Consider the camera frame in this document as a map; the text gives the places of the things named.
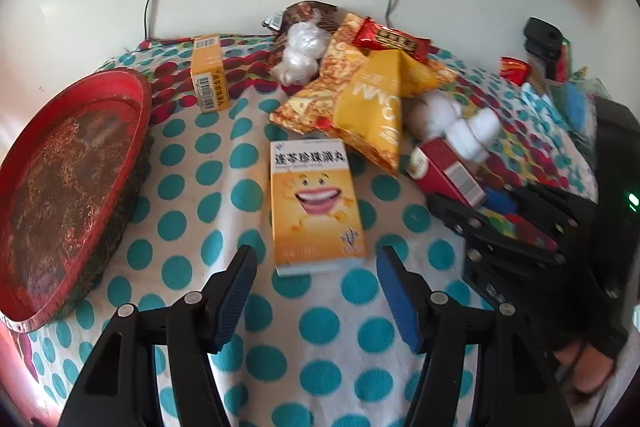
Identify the black clamp holder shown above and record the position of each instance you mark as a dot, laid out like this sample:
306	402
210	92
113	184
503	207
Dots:
542	39

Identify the clear plastic bag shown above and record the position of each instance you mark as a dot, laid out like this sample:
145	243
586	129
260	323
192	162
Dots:
306	36

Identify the person's right hand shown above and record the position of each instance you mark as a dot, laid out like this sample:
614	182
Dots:
590	369

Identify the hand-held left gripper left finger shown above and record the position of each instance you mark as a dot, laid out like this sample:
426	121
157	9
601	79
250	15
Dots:
234	302

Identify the plain yellow snack packet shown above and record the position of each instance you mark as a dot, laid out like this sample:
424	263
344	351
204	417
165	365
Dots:
370	107

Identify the small red orange packet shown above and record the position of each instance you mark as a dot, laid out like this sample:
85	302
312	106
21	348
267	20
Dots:
514	69

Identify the red snack packet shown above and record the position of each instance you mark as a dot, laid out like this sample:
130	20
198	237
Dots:
390	38

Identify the white sock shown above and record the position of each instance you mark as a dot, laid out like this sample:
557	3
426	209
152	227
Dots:
472	134

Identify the dark red box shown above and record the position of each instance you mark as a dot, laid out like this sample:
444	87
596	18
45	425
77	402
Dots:
445	167

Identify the brown snack packet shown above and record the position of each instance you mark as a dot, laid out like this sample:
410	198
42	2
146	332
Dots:
305	12

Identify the polka dot blanket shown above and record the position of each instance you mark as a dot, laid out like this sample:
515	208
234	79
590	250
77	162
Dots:
200	187

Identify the round red tray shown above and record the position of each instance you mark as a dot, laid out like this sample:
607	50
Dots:
75	187

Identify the blue dotted white towel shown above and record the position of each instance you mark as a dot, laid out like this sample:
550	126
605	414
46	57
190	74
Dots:
542	107

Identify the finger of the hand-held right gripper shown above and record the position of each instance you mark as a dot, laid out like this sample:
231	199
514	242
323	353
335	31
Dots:
501	201
480	227

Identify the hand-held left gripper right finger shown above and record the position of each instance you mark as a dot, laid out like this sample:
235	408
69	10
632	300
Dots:
400	302

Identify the yellow smiley medicine box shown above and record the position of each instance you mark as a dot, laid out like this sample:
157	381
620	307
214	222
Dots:
310	197
210	72

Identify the orange patterned snack packet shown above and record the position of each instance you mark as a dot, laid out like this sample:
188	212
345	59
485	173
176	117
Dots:
310	107

